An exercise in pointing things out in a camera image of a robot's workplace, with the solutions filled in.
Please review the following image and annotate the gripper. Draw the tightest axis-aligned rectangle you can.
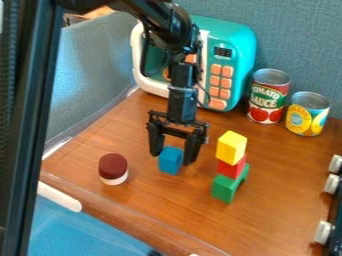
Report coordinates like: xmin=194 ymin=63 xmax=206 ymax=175
xmin=145 ymin=84 xmax=212 ymax=167

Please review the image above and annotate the blue block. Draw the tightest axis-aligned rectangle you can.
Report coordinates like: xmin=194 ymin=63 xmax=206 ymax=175
xmin=157 ymin=145 xmax=186 ymax=176

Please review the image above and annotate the yellow block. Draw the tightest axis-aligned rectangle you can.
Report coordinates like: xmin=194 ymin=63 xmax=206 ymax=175
xmin=215 ymin=130 xmax=249 ymax=167

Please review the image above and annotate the red block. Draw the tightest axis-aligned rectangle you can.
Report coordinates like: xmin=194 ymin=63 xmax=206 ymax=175
xmin=216 ymin=153 xmax=249 ymax=181

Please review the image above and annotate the green arch block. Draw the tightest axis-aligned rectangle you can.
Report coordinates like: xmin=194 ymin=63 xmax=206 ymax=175
xmin=209 ymin=162 xmax=252 ymax=205

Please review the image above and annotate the dark red and white toy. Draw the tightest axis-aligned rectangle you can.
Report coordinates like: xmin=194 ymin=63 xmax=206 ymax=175
xmin=97 ymin=152 xmax=130 ymax=186

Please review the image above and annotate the toy microwave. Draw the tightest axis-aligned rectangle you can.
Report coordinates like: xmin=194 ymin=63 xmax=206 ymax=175
xmin=129 ymin=14 xmax=258 ymax=113

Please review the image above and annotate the red tomato sauce can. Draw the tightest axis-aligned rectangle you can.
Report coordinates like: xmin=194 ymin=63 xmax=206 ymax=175
xmin=245 ymin=68 xmax=293 ymax=125

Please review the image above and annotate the yellow and blue can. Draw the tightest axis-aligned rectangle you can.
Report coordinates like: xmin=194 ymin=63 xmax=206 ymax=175
xmin=284 ymin=90 xmax=332 ymax=137

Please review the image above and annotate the toy stove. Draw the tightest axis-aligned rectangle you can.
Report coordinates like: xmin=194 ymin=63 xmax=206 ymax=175
xmin=312 ymin=153 xmax=342 ymax=256

